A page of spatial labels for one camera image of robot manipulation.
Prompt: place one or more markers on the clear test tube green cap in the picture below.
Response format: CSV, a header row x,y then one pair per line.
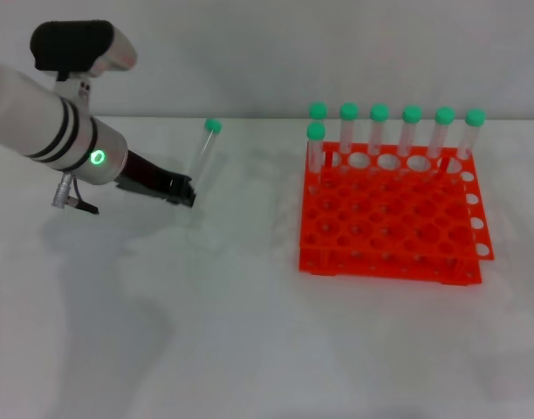
x,y
349,111
213,125
445,115
412,114
475,118
379,112
316,132
318,110

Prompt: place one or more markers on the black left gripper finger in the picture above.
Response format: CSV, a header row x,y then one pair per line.
x,y
184,200
182,183

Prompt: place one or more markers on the orange plastic test tube rack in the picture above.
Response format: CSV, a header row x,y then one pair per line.
x,y
406,209

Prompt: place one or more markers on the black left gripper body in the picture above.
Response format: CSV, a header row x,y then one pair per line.
x,y
147,176

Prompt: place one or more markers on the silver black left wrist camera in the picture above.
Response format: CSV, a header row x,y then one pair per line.
x,y
70,43

